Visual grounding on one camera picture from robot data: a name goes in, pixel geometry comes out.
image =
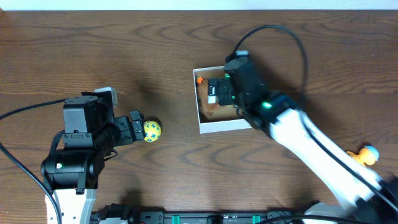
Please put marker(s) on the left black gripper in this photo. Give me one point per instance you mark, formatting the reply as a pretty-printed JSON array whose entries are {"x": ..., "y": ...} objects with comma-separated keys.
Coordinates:
[{"x": 127, "y": 130}]

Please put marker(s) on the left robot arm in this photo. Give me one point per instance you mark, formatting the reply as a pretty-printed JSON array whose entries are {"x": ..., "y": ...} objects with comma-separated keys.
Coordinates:
[{"x": 91, "y": 133}]

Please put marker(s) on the orange toy duck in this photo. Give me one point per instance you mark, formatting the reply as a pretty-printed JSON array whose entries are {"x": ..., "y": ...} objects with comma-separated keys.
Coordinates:
[{"x": 367, "y": 156}]

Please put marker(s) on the white cardboard box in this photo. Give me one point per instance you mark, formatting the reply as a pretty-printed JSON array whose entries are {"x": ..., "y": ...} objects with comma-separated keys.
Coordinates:
[{"x": 214, "y": 118}]

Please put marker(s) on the yellow ball with blue letters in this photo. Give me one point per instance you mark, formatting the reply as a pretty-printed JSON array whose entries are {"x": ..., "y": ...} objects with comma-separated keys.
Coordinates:
[{"x": 152, "y": 131}]

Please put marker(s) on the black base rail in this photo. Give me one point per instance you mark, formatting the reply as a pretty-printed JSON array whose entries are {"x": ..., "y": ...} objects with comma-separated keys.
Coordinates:
[{"x": 116, "y": 213}]

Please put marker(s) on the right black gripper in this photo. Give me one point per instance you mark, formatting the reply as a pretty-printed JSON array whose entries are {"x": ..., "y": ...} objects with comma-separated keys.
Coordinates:
[{"x": 224, "y": 91}]

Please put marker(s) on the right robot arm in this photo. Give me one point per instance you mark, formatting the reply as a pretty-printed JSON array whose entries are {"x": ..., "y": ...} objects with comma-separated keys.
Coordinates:
[{"x": 363, "y": 195}]

